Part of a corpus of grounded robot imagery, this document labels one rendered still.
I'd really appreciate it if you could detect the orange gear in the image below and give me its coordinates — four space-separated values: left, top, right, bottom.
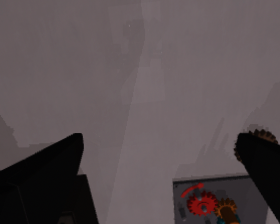
213 198 240 224

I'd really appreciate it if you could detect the red gear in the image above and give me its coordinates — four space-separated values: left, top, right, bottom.
186 190 218 216

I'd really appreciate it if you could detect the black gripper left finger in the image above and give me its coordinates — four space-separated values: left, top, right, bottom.
0 133 84 224

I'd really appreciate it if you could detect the brown gear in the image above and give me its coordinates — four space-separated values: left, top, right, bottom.
234 129 278 165

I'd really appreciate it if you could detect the teal gear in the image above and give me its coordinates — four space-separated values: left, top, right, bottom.
216 214 241 224

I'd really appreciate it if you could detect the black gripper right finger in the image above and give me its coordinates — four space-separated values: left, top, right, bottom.
236 133 280 224

